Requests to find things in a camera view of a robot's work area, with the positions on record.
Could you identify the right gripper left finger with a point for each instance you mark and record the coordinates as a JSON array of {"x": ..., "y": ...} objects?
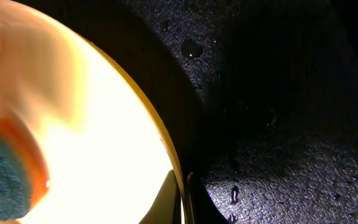
[{"x": 166, "y": 208}]

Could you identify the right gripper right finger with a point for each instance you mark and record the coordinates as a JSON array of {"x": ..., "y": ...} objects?
[{"x": 199, "y": 205}]

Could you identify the yellow plate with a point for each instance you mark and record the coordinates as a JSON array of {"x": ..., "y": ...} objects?
[{"x": 104, "y": 145}]

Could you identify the green yellow sponge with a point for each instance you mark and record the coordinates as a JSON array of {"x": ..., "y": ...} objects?
[{"x": 23, "y": 173}]

